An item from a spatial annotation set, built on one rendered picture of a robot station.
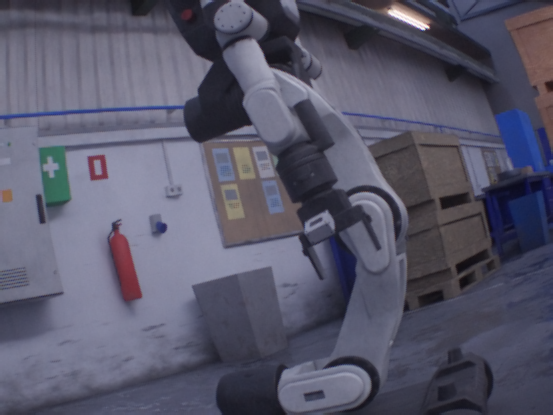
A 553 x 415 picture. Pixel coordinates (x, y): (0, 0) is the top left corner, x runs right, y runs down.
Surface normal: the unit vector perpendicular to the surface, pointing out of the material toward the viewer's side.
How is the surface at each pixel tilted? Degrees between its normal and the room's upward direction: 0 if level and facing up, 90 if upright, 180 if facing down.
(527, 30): 90
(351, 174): 90
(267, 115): 90
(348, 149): 90
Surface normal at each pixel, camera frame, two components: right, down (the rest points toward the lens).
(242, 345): -0.50, 0.12
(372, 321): -0.29, 0.00
